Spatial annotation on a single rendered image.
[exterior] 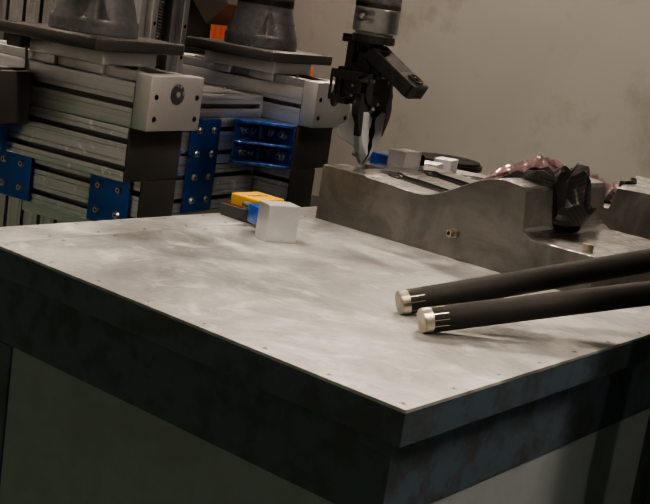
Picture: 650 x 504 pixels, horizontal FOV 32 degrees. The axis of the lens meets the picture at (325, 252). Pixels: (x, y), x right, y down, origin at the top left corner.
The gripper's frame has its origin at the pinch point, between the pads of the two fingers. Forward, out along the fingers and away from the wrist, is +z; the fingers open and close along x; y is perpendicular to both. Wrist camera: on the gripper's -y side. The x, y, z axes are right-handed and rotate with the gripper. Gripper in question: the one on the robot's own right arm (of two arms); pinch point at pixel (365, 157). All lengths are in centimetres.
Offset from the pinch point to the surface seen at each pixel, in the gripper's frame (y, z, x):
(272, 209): -8.4, 5.6, 31.6
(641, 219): -35.6, 4.2, -33.5
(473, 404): -61, 12, 59
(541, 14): 166, -34, -348
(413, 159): -2.2, 0.1, -10.9
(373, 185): -8.5, 2.8, 8.3
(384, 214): -11.5, 6.8, 8.3
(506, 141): 172, 30, -347
